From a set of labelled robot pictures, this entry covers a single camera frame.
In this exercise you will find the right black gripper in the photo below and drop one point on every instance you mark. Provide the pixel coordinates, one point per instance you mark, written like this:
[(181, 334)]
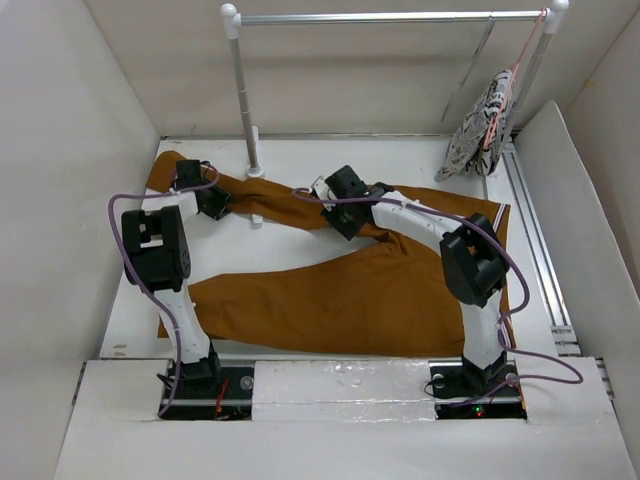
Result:
[(330, 212)]

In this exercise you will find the pink clothes hanger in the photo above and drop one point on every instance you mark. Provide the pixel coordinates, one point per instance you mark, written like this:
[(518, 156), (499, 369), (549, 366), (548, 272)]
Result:
[(514, 68)]

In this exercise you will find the white and silver clothes rack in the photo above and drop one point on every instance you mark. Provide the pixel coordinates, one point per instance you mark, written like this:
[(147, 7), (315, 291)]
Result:
[(548, 19)]

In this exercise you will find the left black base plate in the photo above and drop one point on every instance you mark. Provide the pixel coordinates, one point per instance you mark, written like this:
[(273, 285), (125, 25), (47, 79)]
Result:
[(230, 400)]

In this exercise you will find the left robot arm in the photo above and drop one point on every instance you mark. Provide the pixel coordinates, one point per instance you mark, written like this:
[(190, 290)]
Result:
[(158, 261)]

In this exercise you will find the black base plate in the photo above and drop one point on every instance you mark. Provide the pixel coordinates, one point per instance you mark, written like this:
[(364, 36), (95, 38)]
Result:
[(230, 400), (456, 399)]

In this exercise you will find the black and white patterned garment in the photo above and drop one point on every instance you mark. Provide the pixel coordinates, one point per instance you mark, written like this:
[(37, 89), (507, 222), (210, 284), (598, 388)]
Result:
[(464, 153)]

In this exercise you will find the grey clothes hanger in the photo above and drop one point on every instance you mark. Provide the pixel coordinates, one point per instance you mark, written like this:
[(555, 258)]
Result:
[(472, 63)]

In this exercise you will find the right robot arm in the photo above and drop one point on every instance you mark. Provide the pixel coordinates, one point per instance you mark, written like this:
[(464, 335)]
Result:
[(473, 267)]

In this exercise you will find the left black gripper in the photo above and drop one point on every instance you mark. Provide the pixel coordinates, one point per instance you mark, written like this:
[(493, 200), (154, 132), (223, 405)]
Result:
[(221, 204)]

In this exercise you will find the brown trousers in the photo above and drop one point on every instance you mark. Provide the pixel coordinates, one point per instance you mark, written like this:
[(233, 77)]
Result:
[(387, 299)]

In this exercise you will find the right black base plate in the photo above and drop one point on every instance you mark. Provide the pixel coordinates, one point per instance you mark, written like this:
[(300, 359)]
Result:
[(456, 399)]

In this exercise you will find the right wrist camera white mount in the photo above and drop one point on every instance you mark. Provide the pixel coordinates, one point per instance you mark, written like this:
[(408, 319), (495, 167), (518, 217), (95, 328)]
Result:
[(321, 190)]

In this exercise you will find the white foam block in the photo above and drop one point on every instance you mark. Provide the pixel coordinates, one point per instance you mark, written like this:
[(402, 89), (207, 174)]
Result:
[(354, 391)]

